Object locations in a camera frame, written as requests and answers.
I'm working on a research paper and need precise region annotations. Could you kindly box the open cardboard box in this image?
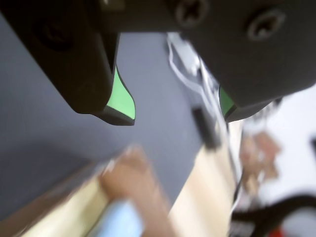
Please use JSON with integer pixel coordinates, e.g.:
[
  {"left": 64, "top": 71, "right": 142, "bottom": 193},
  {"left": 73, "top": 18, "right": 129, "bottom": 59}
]
[{"left": 0, "top": 145, "right": 175, "bottom": 237}]

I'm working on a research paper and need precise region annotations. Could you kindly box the thin white cable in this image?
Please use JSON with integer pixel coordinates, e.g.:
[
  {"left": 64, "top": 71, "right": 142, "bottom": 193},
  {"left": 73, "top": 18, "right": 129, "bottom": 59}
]
[{"left": 165, "top": 32, "right": 245, "bottom": 213}]

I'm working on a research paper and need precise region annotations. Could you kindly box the light blue yarn block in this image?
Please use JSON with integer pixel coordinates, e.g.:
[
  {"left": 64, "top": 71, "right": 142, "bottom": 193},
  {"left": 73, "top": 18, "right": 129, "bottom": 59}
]
[{"left": 90, "top": 199, "right": 145, "bottom": 237}]

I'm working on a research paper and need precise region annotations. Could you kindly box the black curved bar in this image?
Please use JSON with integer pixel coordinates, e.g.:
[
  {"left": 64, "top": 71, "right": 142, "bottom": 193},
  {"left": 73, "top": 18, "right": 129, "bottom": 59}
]
[{"left": 230, "top": 194, "right": 316, "bottom": 237}]

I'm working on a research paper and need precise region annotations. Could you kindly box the small black rectangular object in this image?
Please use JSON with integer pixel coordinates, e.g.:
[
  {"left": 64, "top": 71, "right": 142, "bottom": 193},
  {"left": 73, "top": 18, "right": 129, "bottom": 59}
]
[{"left": 192, "top": 106, "right": 221, "bottom": 149}]

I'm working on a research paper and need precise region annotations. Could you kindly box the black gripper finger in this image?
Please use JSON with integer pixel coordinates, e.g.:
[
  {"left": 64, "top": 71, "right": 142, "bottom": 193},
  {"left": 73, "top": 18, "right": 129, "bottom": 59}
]
[
  {"left": 0, "top": 0, "right": 137, "bottom": 127},
  {"left": 177, "top": 0, "right": 316, "bottom": 123}
]

